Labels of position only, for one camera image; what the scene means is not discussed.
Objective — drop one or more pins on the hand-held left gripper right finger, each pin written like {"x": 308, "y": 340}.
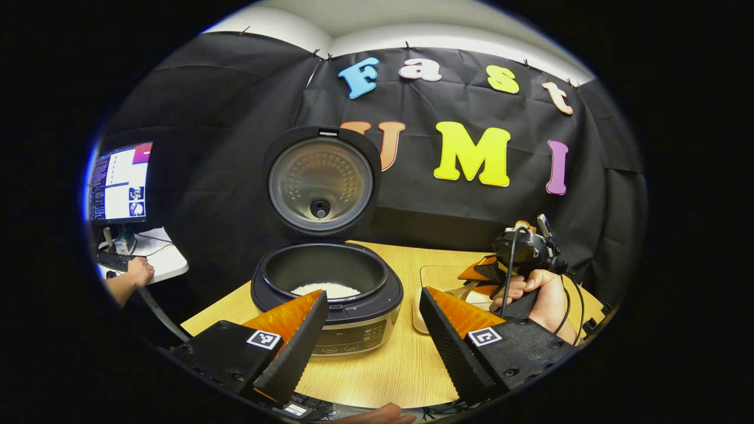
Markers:
{"x": 450, "y": 353}

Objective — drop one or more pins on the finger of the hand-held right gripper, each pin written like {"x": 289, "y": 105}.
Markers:
{"x": 477, "y": 271}
{"x": 492, "y": 288}

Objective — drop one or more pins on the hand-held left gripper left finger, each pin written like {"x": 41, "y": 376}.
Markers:
{"x": 297, "y": 353}

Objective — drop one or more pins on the silver black rice cooker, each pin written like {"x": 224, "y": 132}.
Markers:
{"x": 377, "y": 294}

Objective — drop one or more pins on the clear plastic rice container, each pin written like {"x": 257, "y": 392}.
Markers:
{"x": 442, "y": 277}

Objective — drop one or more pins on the black box with white labels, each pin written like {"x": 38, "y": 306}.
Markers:
{"x": 294, "y": 410}

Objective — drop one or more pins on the white side table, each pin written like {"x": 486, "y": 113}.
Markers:
{"x": 165, "y": 262}

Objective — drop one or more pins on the black keyboard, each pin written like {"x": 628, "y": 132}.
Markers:
{"x": 115, "y": 261}

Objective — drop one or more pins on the small teal object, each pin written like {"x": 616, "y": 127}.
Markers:
{"x": 125, "y": 242}

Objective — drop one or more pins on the black backdrop cloth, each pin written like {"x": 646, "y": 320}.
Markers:
{"x": 206, "y": 147}

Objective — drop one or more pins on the computer monitor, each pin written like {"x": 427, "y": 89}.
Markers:
{"x": 121, "y": 185}

